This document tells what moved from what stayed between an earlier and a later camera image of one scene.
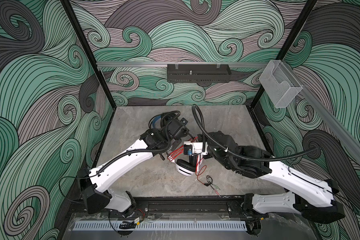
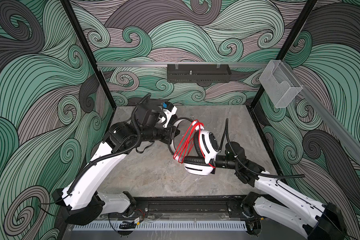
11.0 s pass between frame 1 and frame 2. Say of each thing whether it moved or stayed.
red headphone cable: moved
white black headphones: moved
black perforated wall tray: stayed
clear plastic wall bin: stayed
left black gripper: moved
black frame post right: stayed
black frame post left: stayed
